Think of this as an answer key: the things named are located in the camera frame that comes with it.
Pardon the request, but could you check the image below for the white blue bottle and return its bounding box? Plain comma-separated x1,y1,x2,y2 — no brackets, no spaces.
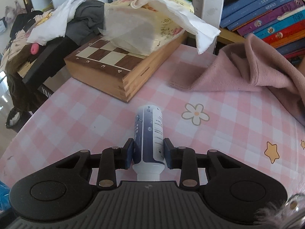
132,105,165,181

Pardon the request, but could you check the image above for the pink checkered tablecloth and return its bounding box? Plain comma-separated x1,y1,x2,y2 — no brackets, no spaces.
1,45,304,193

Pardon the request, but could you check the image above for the wooden chess box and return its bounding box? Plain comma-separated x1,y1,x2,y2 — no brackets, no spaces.
65,32,187,102

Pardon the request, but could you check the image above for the pink purple cloth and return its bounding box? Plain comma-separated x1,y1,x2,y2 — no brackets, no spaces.
169,35,304,124

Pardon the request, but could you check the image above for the blue small packet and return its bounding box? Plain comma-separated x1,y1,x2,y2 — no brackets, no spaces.
0,181,11,211

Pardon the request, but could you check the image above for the tissue pack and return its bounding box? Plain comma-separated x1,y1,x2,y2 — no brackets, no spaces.
100,0,220,56

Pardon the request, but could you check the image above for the white garment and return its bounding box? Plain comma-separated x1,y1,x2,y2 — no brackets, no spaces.
27,0,86,46

